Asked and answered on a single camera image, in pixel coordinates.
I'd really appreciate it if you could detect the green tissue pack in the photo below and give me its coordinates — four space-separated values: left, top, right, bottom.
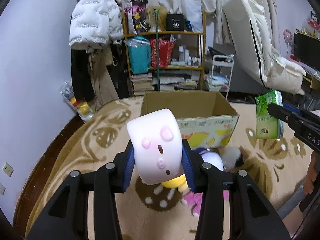
255 90 284 139

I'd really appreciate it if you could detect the person's right hand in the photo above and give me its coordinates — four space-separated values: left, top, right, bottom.
303 152 317 195

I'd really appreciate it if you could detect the beige brown patterned rug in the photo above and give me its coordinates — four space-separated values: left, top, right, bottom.
26 98 312 239

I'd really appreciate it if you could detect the white black fluffy plush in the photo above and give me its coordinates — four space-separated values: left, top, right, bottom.
219 146 244 171

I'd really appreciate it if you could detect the pink fluffy plush toy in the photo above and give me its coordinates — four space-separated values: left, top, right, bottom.
181 187 230 218

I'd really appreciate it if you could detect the purple white plush doll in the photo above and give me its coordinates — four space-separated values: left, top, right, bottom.
193 147 224 171

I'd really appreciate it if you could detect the yellow round plush toy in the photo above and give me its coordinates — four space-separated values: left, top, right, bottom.
161 174 188 193

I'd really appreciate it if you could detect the white metal cart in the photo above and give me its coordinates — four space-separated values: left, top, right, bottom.
205 54 234 98

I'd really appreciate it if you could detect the white folded mattress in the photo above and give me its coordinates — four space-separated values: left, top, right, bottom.
222 0 306 95

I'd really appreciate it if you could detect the cardboard box yellow print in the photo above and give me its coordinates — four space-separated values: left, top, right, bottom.
141 90 239 149

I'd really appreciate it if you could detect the plastic bag with snacks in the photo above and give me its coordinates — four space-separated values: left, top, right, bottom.
60 81 94 122

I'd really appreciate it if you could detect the beige hanging coat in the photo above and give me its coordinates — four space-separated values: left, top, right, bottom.
88 46 119 113

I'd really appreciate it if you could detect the red gift bag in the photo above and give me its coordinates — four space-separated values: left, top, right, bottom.
150 39 175 68

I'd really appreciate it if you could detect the wooden shelf unit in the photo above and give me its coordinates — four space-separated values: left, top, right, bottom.
122 11 206 94

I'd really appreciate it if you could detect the black box with 40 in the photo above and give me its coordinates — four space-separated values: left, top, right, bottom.
166 13 184 31

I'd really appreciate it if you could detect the green pole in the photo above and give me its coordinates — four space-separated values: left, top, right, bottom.
153 9 161 92

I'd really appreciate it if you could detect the stack of books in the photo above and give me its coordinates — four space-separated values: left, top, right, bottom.
131 73 154 96

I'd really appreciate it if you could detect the teal storage bag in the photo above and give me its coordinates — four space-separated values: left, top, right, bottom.
125 36 151 75

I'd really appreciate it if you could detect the white puffer jacket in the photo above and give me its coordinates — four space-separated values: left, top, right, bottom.
69 0 123 51

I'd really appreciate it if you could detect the wall power socket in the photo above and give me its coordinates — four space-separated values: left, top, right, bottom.
2 162 14 177

